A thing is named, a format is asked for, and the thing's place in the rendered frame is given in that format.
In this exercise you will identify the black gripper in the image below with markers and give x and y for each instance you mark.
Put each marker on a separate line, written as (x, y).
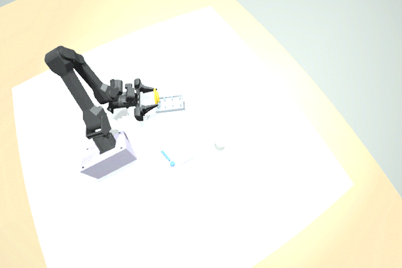
(139, 111)

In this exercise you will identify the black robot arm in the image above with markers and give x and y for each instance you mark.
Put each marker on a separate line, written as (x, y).
(63, 61)

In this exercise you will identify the grey dish rack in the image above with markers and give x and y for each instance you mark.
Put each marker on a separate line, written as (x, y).
(171, 103)

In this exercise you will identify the yellow plate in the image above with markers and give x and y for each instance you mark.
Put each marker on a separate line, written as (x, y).
(156, 96)

